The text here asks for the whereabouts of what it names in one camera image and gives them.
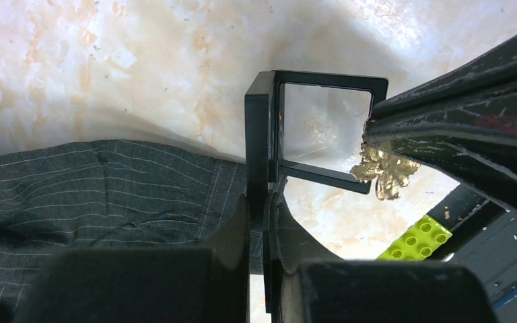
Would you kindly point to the green flat brick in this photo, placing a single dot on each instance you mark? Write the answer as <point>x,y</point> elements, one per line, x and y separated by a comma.
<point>418,242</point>

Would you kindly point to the gold brooch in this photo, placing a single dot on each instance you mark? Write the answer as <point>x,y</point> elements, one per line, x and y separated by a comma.
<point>391,172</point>

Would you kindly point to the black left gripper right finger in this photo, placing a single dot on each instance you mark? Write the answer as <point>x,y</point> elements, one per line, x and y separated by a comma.
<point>306,282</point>

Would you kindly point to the dark pinstriped garment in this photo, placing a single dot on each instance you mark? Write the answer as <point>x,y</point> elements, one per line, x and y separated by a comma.
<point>107,194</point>

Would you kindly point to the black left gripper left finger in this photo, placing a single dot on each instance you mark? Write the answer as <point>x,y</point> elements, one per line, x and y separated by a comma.
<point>204,283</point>

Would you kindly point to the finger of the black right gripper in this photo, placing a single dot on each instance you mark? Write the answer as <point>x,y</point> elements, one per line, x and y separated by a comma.
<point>475,145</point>
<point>496,67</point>

